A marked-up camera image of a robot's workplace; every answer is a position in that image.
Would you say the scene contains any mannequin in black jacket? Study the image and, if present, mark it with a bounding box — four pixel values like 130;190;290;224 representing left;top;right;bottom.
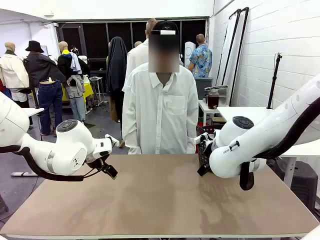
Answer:
23;48;67;108

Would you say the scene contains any mannequin in dark blue jeans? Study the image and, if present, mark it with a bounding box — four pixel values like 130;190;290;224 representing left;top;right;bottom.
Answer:
37;77;64;136

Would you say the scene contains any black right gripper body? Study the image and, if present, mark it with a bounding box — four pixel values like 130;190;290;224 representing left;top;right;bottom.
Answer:
199;139;216;168

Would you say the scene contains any black cap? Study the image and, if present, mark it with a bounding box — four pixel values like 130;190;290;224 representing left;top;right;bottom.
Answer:
151;20;180;36

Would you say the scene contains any grey bin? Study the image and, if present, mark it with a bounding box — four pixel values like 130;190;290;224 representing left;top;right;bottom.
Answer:
194;77;214;101

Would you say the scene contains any black floor cable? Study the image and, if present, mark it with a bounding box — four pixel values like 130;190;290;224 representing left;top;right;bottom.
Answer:
0;176;44;223

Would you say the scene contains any person in white shirt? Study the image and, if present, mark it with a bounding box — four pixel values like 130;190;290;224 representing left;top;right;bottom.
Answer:
121;32;200;155

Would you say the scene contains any man in blue floral shirt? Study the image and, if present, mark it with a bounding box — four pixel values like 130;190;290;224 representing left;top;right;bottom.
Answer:
187;33;213;79

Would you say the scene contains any grey metal lever tool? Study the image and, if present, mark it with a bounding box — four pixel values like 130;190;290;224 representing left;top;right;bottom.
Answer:
204;84;229;92

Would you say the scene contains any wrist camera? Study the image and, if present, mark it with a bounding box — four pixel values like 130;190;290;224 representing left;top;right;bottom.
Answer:
193;132;210;146
104;134;120;148

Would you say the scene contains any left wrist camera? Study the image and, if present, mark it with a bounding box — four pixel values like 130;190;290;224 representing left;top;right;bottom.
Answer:
104;134;120;148

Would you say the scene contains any yellow cloth table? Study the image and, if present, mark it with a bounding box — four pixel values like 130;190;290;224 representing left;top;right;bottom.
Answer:
61;82;95;102

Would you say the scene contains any white metal stool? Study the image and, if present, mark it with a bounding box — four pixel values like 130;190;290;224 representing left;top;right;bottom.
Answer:
89;76;106;107

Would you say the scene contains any black tripod stand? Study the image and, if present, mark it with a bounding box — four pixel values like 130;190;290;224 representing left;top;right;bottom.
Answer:
266;51;284;110

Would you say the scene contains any black plastic stool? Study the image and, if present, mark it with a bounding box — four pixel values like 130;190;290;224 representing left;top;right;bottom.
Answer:
274;159;319;211

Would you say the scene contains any black bucket hat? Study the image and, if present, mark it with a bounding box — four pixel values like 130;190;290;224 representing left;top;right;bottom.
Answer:
25;40;45;54

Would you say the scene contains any glass jar with brown liquid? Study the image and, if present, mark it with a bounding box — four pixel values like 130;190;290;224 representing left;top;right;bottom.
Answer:
207;89;220;110

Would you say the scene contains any white standing fan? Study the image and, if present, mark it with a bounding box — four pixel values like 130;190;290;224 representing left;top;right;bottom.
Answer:
184;41;196;67

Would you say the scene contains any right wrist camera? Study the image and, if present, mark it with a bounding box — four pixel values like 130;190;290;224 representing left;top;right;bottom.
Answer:
193;132;210;146

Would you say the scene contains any left arm black cable sleeve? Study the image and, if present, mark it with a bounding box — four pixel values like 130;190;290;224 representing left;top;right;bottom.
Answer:
0;146;112;182

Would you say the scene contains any black framed white panel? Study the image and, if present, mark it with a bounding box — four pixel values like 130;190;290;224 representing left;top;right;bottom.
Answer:
228;6;250;107
215;8;241;87

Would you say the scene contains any right arm black cable sleeve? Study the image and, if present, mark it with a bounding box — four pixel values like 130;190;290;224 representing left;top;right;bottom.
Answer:
239;93;320;191

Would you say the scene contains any arm black cable sleeve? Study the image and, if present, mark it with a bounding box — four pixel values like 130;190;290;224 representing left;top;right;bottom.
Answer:
239;93;320;191
0;146;112;182

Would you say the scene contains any black perforated plastic basket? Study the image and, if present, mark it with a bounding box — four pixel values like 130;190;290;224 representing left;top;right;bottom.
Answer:
196;124;226;167

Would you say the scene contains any mannequin with yellow collar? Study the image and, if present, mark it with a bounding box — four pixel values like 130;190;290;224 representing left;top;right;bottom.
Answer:
57;41;91;123

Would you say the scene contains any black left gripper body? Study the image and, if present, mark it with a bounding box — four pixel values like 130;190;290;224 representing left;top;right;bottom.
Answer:
86;152;111;171

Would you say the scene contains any mannequin in cream jacket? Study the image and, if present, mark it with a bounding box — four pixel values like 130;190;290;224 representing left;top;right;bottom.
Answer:
0;41;30;102

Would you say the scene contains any small white side table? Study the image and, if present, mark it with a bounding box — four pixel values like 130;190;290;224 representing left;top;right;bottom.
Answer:
198;99;227;126

